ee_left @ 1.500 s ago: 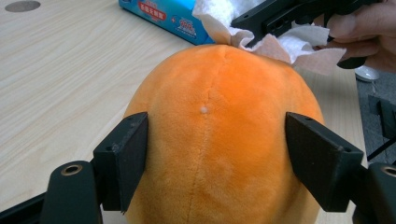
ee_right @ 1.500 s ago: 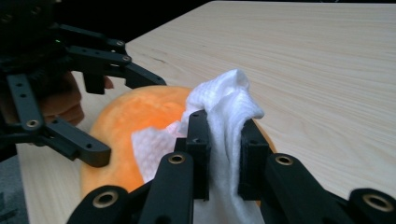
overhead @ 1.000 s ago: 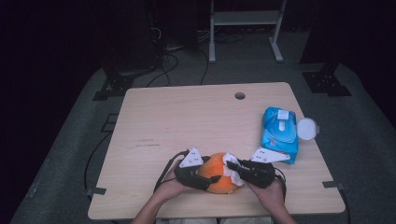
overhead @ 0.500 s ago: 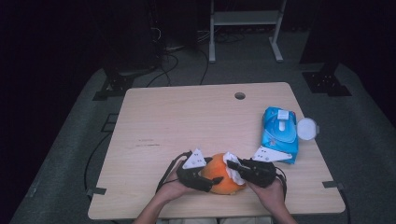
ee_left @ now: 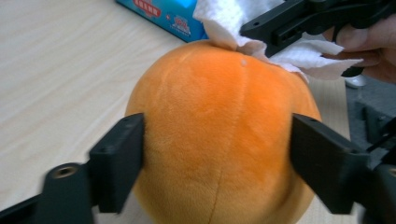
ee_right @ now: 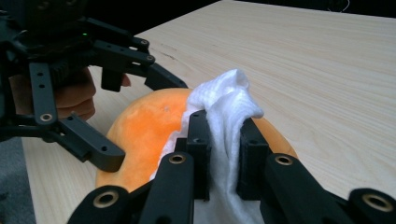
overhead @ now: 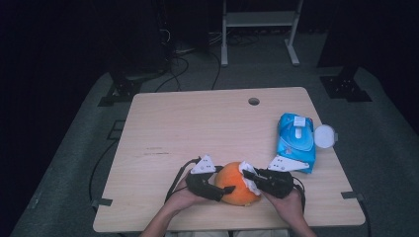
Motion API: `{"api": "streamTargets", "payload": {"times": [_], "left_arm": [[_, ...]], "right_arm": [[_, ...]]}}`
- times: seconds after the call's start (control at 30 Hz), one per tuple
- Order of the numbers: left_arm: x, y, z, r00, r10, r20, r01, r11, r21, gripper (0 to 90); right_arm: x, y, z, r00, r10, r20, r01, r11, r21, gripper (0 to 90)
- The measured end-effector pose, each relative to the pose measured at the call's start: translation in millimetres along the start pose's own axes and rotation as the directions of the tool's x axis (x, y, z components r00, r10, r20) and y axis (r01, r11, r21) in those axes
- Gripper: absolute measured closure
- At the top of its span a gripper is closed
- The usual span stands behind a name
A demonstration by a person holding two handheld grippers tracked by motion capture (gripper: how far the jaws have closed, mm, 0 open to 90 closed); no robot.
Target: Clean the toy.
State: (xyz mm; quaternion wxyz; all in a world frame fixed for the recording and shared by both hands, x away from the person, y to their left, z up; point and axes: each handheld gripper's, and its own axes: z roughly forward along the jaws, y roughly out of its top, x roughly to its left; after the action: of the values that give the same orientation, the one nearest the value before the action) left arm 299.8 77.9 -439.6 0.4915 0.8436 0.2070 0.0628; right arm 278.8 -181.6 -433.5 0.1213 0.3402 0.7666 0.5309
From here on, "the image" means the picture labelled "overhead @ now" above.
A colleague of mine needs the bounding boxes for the blue wet wipe pack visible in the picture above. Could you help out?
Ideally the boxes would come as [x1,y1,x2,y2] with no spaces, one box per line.
[276,113,339,175]

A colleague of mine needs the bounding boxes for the dark floor outlet plate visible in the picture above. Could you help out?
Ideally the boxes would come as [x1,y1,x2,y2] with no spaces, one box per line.
[107,119,126,141]

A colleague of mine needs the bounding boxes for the black stand base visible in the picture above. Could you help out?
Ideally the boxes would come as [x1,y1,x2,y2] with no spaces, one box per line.
[97,69,143,108]
[319,66,374,103]

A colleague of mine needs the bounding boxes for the grey tape piece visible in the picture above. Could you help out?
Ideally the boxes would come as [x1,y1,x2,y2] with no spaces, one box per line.
[91,197,114,208]
[340,191,366,202]

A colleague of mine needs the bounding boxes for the white wet wipe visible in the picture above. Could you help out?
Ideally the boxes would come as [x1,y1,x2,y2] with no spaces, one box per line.
[238,160,263,197]

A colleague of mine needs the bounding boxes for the thin black cable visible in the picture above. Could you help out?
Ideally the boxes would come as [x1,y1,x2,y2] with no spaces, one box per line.
[357,198,373,237]
[154,55,191,93]
[88,139,120,211]
[210,50,222,91]

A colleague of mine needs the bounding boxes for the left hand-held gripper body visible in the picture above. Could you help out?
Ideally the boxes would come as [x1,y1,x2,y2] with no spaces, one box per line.
[185,154,225,202]

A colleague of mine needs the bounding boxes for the orange round fruit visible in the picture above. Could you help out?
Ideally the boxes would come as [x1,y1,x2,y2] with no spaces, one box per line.
[213,161,262,207]

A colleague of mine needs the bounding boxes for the person's left hand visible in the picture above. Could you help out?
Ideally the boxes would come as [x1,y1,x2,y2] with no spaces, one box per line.
[163,177,212,215]

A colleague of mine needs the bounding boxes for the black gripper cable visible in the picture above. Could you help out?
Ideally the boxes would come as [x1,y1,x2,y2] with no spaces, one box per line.
[164,157,202,203]
[292,176,306,213]

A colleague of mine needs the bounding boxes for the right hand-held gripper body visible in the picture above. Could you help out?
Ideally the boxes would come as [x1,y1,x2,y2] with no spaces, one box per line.
[258,155,311,199]

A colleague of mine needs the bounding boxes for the white metal stand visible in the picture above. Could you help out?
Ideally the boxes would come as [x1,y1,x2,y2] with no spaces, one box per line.
[220,0,304,68]

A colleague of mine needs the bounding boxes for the person's right hand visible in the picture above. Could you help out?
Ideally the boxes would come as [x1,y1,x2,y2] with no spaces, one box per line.
[262,188,305,225]

